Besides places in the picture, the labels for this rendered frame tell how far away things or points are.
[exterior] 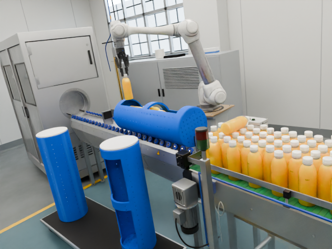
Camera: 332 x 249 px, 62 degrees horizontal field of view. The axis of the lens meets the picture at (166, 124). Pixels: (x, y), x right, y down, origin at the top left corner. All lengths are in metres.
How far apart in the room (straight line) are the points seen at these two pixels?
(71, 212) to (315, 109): 3.56
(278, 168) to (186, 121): 0.72
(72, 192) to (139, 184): 0.96
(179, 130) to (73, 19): 5.86
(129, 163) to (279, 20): 3.34
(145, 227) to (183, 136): 0.78
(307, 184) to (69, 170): 2.05
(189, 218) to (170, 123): 0.62
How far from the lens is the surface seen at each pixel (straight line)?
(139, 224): 2.16
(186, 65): 3.88
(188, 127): 1.86
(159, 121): 1.94
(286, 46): 4.55
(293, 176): 1.39
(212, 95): 2.35
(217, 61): 3.58
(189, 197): 1.66
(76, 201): 2.87
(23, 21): 6.83
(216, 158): 1.60
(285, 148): 1.42
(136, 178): 1.99
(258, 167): 1.45
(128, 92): 2.39
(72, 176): 2.77
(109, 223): 2.76
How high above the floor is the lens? 1.66
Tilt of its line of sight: 16 degrees down
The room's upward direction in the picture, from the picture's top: 8 degrees counter-clockwise
